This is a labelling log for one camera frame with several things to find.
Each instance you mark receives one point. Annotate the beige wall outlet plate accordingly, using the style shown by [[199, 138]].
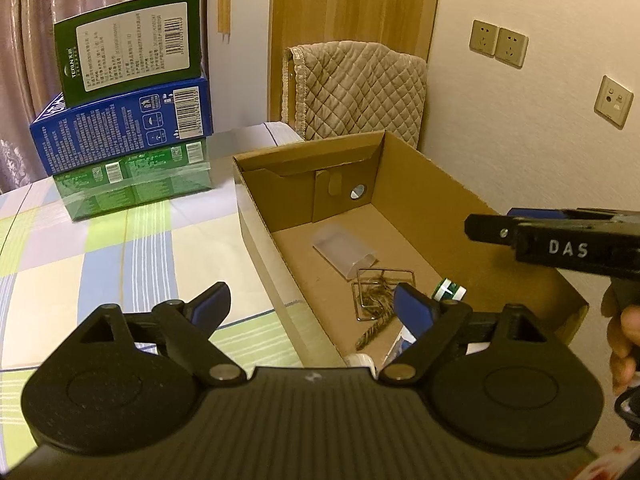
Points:
[[613, 101]]

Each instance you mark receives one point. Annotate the dark green carton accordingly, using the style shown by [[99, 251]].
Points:
[[125, 45]]

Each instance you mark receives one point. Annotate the brown cardboard box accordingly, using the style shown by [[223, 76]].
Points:
[[450, 185]]

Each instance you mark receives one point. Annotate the brown curtain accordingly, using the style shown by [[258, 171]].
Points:
[[30, 60]]

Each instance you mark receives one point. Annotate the cream wall plug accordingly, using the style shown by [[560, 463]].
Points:
[[359, 360]]

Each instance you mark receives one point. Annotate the light green wrapped carton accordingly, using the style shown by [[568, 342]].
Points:
[[125, 185]]

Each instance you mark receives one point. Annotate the blue white packet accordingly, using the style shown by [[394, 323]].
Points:
[[400, 347]]

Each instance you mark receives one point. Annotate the person's right hand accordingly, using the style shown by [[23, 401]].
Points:
[[627, 340]]

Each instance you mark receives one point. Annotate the blue carton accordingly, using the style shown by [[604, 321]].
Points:
[[100, 130]]

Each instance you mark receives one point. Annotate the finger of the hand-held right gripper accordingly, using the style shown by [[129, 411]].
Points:
[[542, 213], [490, 230]]

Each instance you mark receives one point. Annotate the beige quilted chair cover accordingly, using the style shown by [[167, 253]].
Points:
[[360, 90]]

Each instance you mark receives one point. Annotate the wooden door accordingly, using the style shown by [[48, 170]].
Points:
[[350, 5]]

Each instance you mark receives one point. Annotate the beige wall socket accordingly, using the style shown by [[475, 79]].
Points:
[[483, 36], [511, 47]]

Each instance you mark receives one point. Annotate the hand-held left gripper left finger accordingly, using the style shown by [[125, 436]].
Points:
[[210, 305]]

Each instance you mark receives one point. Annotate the yellow wall strip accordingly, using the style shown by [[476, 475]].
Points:
[[224, 5]]

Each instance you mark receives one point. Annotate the green white tape roll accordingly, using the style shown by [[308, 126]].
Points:
[[447, 290]]

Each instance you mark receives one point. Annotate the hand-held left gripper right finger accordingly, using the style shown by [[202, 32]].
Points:
[[415, 307]]

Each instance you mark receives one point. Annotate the checked tablecloth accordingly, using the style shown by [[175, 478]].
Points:
[[150, 260]]

